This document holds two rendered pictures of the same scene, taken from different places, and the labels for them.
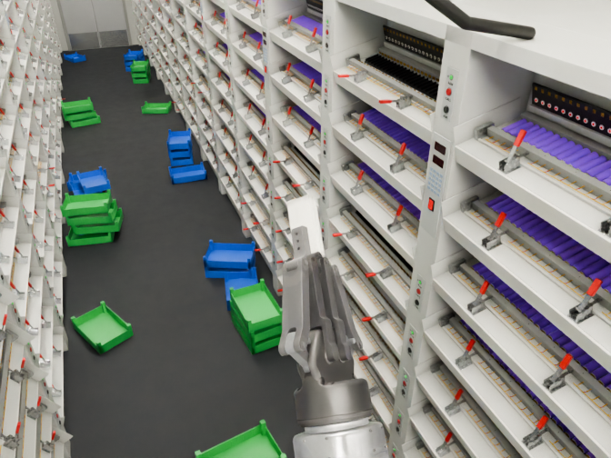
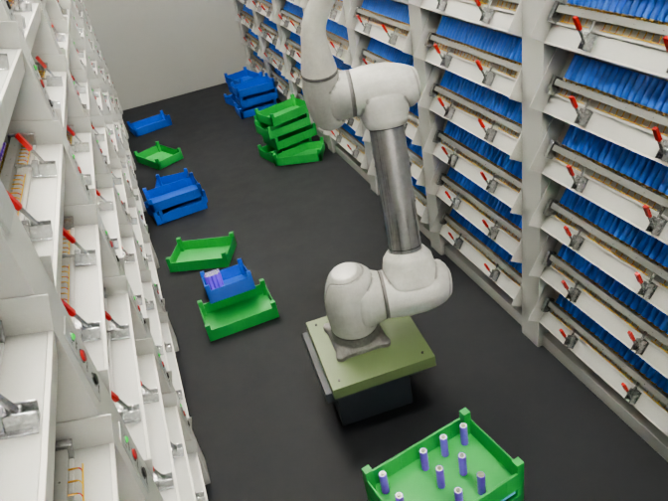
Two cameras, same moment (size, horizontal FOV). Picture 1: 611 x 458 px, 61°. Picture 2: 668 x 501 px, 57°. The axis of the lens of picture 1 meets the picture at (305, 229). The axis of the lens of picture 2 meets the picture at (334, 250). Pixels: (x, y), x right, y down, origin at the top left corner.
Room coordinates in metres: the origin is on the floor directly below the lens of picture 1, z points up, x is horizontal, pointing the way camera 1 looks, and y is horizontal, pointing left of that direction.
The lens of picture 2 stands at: (1.78, 0.10, 1.56)
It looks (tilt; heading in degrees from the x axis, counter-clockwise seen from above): 32 degrees down; 187
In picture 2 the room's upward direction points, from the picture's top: 11 degrees counter-clockwise
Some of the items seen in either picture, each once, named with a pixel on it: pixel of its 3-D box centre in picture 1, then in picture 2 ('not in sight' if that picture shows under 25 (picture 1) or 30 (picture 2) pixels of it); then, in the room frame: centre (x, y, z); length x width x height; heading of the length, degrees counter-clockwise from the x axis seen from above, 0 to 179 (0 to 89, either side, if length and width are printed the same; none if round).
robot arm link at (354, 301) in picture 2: not in sight; (352, 296); (0.26, -0.07, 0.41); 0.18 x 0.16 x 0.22; 97
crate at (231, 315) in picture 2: not in sight; (238, 308); (-0.24, -0.62, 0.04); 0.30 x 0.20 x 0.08; 112
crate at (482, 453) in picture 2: not in sight; (441, 476); (0.90, 0.12, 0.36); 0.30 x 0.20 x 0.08; 120
